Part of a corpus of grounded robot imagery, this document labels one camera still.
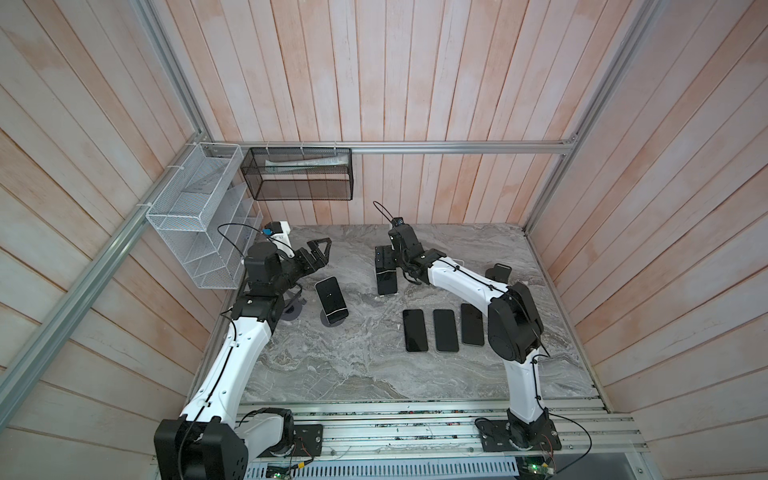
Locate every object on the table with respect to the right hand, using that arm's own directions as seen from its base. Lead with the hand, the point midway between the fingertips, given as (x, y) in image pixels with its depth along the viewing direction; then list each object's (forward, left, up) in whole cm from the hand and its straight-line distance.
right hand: (388, 249), depth 95 cm
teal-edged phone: (-21, -18, -15) cm, 31 cm away
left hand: (-13, +17, +15) cm, 26 cm away
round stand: (-21, +19, -9) cm, 30 cm away
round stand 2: (-15, +32, -14) cm, 38 cm away
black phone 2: (-6, 0, -10) cm, 12 cm away
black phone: (-15, +17, -7) cm, 24 cm away
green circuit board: (-56, -37, -16) cm, 68 cm away
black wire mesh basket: (+27, +32, +10) cm, 43 cm away
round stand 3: (+1, -37, -14) cm, 40 cm away
